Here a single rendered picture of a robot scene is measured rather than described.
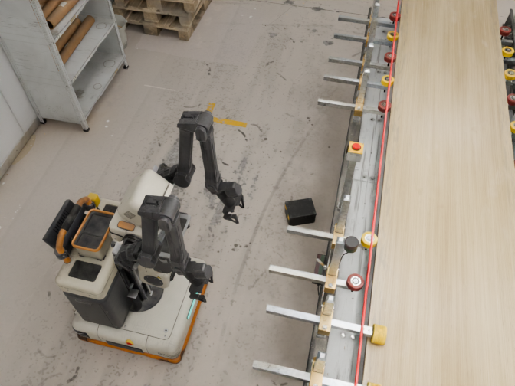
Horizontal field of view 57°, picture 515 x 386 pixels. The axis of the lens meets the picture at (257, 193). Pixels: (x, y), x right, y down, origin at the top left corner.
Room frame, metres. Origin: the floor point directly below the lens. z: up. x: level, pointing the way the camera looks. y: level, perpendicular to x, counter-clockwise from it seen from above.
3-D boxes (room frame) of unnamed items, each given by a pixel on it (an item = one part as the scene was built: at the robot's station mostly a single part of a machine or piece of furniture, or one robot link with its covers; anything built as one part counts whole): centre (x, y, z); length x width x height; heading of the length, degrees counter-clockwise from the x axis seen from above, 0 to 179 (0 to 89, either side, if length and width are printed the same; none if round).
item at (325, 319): (0.82, -0.30, 0.95); 0.14 x 0.06 x 0.05; 166
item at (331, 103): (2.27, -0.60, 0.84); 0.43 x 0.03 x 0.04; 76
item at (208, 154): (1.37, 0.21, 1.40); 0.11 x 0.06 x 0.43; 166
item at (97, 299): (1.29, 0.80, 0.59); 0.55 x 0.34 x 0.83; 166
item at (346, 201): (1.33, -0.42, 0.91); 0.04 x 0.04 x 0.48; 76
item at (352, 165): (1.58, -0.48, 0.93); 0.05 x 0.05 x 0.45; 76
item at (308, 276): (1.07, -0.27, 0.84); 0.43 x 0.03 x 0.04; 76
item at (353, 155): (1.58, -0.48, 1.18); 0.07 x 0.07 x 0.08; 76
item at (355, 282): (1.02, -0.46, 0.85); 0.08 x 0.08 x 0.11
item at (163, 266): (1.20, 0.43, 0.99); 0.28 x 0.16 x 0.22; 166
